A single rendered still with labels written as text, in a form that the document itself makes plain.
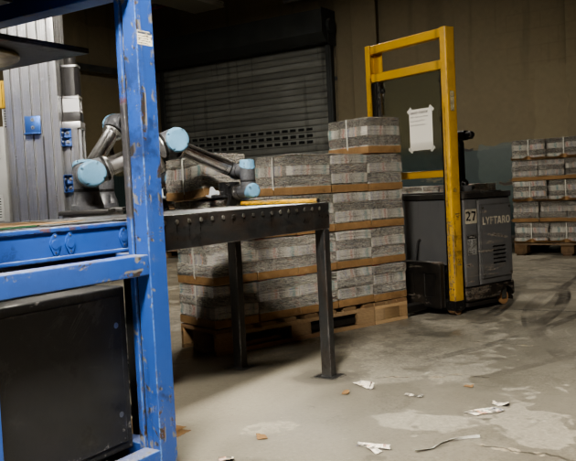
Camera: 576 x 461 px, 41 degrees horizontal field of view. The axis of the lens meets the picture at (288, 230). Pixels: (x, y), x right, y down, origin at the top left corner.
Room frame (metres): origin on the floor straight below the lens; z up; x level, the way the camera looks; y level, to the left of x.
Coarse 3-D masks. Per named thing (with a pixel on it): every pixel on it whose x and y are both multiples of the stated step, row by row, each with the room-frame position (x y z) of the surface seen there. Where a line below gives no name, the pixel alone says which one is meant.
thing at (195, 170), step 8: (232, 160) 4.13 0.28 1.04; (192, 168) 4.07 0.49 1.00; (200, 168) 4.01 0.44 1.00; (208, 168) 4.04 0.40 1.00; (192, 176) 4.07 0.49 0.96; (200, 176) 4.01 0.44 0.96; (208, 176) 4.03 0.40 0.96; (216, 176) 4.06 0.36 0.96; (224, 176) 4.09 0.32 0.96; (192, 184) 4.07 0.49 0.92; (200, 184) 4.01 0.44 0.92; (208, 184) 4.03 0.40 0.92; (216, 184) 4.06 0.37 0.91; (192, 200) 4.13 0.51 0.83
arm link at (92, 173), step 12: (168, 132) 3.56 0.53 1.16; (180, 132) 3.58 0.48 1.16; (168, 144) 3.55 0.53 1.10; (180, 144) 3.58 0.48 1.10; (108, 156) 3.50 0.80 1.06; (120, 156) 3.49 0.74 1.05; (84, 168) 3.40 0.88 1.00; (96, 168) 3.41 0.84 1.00; (108, 168) 3.44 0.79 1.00; (120, 168) 3.49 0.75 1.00; (84, 180) 3.40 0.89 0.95; (96, 180) 3.41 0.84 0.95; (108, 180) 3.49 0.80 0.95
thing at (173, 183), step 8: (168, 160) 4.26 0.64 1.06; (176, 160) 4.26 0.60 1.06; (168, 168) 4.27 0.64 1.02; (176, 168) 4.20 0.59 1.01; (168, 176) 4.27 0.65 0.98; (176, 176) 4.20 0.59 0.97; (168, 184) 4.27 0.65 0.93; (176, 184) 4.20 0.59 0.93; (168, 192) 4.27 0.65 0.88; (176, 192) 4.21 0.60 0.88; (176, 200) 4.21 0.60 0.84
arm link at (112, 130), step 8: (104, 120) 4.38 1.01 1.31; (112, 120) 4.35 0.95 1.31; (120, 120) 4.32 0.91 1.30; (104, 128) 4.34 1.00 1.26; (112, 128) 4.32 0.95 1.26; (120, 128) 4.34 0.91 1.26; (104, 136) 4.29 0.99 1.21; (112, 136) 4.31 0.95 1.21; (120, 136) 4.35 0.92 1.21; (96, 144) 4.27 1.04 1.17; (104, 144) 4.26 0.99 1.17; (112, 144) 4.31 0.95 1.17; (96, 152) 4.22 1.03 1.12; (104, 152) 4.25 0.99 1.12
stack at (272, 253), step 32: (352, 192) 4.65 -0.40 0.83; (192, 256) 4.19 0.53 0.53; (224, 256) 4.08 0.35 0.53; (256, 256) 4.21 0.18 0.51; (288, 256) 4.33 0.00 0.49; (352, 256) 4.62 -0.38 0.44; (192, 288) 4.21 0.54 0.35; (224, 288) 4.08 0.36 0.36; (256, 288) 4.20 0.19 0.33; (288, 288) 4.34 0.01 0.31; (352, 288) 4.62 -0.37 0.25; (288, 320) 4.32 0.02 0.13; (224, 352) 4.06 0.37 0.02
